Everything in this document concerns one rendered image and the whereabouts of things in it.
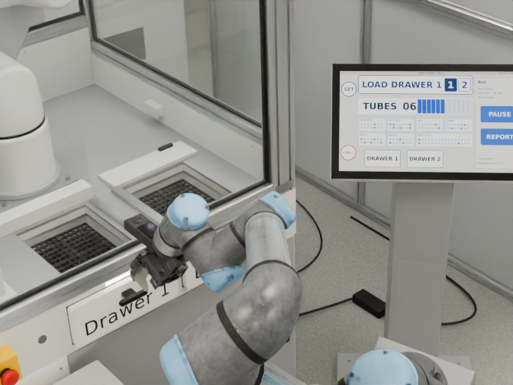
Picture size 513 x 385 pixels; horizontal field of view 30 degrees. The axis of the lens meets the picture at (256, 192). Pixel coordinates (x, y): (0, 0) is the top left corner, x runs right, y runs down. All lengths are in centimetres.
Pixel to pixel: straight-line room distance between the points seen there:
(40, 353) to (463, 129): 120
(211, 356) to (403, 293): 149
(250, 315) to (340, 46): 256
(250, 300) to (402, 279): 144
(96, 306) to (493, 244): 186
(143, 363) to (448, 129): 99
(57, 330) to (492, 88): 126
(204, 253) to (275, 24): 66
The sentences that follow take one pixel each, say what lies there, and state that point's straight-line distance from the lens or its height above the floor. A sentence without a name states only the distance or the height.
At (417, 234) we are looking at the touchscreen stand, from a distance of 275.
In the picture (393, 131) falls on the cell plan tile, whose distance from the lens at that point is 254.
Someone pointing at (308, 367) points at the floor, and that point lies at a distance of 336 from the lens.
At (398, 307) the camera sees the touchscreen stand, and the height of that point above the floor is 45.
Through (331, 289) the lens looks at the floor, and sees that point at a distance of 369.
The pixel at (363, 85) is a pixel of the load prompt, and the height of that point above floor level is 115.
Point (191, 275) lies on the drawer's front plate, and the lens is 236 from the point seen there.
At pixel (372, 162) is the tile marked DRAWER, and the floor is 100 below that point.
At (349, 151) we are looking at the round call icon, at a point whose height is 102.
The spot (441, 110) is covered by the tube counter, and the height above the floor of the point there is 110.
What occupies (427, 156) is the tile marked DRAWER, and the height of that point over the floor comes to 101.
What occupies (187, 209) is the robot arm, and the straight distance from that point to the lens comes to 183.
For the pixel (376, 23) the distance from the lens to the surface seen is 370.
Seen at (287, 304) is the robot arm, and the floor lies 136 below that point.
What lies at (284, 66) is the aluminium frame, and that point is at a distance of 231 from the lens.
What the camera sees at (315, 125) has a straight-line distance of 417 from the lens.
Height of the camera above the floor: 227
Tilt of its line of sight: 32 degrees down
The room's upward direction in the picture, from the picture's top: 2 degrees counter-clockwise
